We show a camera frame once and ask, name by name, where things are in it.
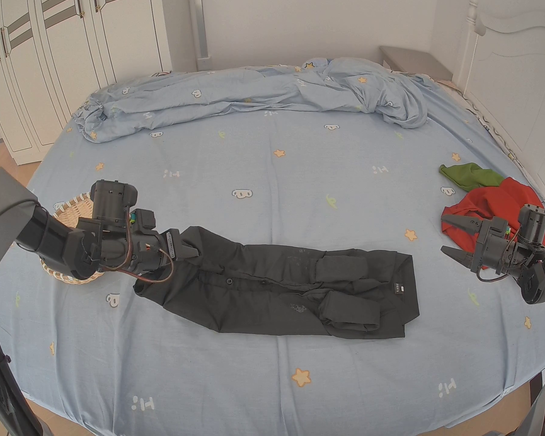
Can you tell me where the round woven basket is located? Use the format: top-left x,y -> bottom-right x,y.
41,192 -> 107,285

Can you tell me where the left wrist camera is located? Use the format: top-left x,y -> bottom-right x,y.
128,208 -> 157,236

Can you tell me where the red polo shirt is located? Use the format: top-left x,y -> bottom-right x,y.
441,177 -> 545,249

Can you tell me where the pale blue quilt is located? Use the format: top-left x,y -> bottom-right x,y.
70,56 -> 429,144

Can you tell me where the bed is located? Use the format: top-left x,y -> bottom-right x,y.
0,0 -> 545,436

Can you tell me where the black button shirt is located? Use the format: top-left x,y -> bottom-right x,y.
133,226 -> 420,340

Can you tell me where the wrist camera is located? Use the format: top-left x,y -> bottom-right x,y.
128,208 -> 157,236
487,217 -> 513,245

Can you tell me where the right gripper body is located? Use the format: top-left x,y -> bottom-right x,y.
469,219 -> 523,276

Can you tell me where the white wall pipe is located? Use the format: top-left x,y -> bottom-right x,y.
186,0 -> 211,70

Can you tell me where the white wardrobe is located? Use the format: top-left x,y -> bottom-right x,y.
0,0 -> 173,166

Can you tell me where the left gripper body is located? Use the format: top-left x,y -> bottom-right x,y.
131,228 -> 186,278

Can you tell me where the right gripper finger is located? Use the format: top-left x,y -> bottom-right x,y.
439,245 -> 476,272
440,214 -> 483,238

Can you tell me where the green garment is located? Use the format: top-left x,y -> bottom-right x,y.
439,163 -> 504,193

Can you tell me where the grey bedside table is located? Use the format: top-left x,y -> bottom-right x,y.
379,45 -> 455,83

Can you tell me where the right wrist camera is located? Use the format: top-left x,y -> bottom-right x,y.
487,217 -> 513,245

